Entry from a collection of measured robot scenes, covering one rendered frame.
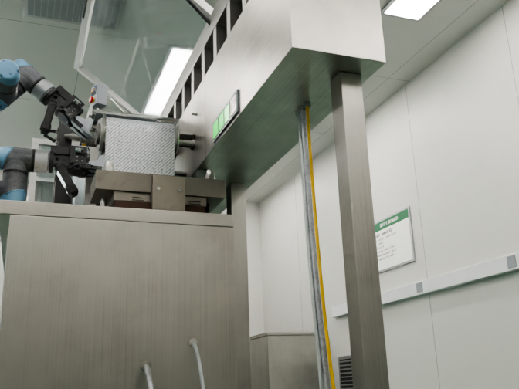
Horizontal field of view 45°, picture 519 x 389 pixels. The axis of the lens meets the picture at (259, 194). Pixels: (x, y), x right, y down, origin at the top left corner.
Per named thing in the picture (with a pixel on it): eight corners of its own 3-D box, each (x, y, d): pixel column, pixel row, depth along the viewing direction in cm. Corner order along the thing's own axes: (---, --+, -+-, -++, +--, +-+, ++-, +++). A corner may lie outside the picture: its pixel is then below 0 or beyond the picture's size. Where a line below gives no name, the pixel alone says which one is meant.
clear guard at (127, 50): (79, 66, 317) (79, 65, 317) (157, 131, 321) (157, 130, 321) (106, -73, 223) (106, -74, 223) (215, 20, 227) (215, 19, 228)
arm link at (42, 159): (34, 167, 197) (33, 176, 205) (49, 169, 199) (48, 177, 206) (35, 145, 200) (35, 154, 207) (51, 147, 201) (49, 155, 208)
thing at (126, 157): (103, 193, 207) (105, 140, 212) (174, 198, 215) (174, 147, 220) (103, 192, 206) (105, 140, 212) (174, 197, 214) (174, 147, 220)
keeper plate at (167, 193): (150, 211, 189) (151, 177, 193) (183, 213, 193) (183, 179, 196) (152, 209, 187) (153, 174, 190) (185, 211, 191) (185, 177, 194)
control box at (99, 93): (86, 107, 280) (87, 87, 283) (100, 111, 284) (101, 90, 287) (93, 102, 275) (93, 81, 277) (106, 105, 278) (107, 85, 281)
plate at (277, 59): (108, 279, 422) (110, 235, 431) (149, 279, 431) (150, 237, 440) (283, 45, 145) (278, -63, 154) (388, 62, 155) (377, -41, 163)
